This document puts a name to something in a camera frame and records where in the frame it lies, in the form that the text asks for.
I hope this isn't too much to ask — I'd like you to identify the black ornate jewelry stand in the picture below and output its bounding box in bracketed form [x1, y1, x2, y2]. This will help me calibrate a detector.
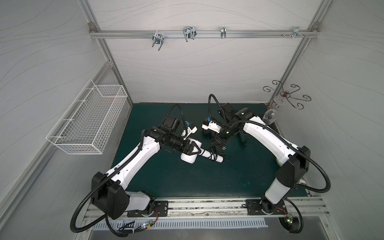
[262, 80, 312, 126]

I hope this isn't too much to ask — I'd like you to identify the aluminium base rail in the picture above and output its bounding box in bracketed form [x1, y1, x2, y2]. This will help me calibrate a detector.
[83, 196, 331, 221]

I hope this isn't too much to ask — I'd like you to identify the white hair dryer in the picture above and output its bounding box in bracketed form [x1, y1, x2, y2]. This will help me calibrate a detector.
[181, 138, 224, 164]

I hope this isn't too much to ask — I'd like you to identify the white wire basket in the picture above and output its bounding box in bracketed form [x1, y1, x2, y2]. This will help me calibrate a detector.
[46, 79, 128, 155]

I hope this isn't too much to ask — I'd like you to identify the white slotted cable duct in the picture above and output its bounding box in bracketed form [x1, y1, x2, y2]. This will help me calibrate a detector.
[92, 218, 269, 231]

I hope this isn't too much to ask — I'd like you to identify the green table mat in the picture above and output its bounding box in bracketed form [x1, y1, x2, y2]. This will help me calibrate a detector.
[114, 103, 279, 198]

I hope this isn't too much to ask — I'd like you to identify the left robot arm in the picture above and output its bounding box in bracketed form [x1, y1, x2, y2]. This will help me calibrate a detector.
[70, 114, 202, 233]

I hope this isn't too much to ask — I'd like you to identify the metal hook clamp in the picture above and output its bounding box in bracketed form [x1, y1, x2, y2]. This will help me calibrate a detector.
[221, 27, 227, 39]
[282, 27, 309, 39]
[183, 27, 197, 42]
[152, 33, 164, 51]

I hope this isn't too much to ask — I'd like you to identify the green hair dryer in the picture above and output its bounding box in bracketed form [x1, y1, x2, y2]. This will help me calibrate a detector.
[239, 131, 247, 147]

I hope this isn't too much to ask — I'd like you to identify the aluminium top rail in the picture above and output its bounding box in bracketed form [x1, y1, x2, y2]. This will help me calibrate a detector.
[90, 29, 321, 39]

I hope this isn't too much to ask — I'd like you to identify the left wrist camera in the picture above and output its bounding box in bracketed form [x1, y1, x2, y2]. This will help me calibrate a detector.
[183, 122, 198, 140]

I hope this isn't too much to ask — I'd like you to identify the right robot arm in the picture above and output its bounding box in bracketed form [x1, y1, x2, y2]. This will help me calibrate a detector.
[204, 94, 331, 234]

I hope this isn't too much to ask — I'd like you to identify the white dryer black cord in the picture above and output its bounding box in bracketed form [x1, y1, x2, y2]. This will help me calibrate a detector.
[206, 143, 231, 163]

